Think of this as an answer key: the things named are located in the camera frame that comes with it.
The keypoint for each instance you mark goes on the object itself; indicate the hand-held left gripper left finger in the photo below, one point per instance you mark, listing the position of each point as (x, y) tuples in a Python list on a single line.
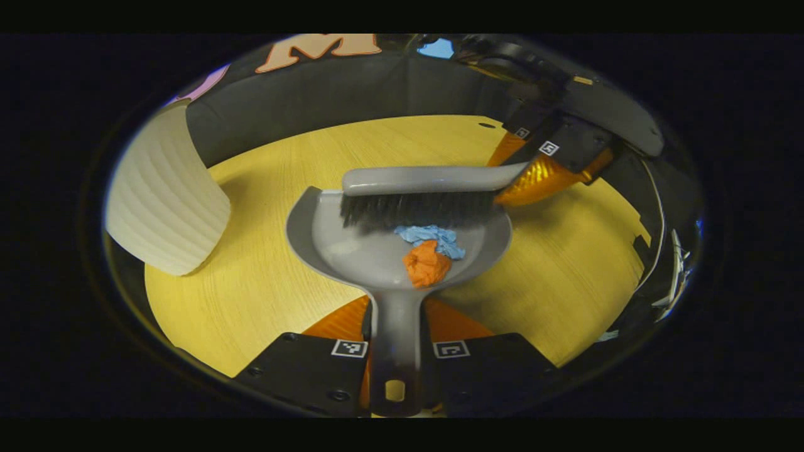
[(301, 370)]

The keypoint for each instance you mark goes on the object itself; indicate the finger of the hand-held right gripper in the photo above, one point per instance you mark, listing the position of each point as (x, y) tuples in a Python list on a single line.
[(578, 141), (512, 149)]

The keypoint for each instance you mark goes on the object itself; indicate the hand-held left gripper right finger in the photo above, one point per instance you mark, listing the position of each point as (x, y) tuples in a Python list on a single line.
[(490, 370)]

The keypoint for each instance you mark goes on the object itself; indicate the small grey broom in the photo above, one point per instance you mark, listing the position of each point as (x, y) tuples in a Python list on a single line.
[(427, 179)]

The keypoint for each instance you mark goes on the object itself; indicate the blue paper ball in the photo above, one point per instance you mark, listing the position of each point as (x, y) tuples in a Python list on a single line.
[(433, 234)]

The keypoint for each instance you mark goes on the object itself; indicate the orange paper ball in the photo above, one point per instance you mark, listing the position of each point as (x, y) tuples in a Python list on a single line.
[(426, 263)]

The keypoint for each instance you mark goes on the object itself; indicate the grey dustpan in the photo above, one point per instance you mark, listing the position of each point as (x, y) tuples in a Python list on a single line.
[(364, 251)]

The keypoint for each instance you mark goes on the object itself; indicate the white ribbed garbage bin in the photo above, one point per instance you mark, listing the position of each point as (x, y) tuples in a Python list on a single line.
[(163, 194)]

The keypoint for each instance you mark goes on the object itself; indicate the black backdrop cloth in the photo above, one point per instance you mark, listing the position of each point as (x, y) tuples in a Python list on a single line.
[(301, 100)]

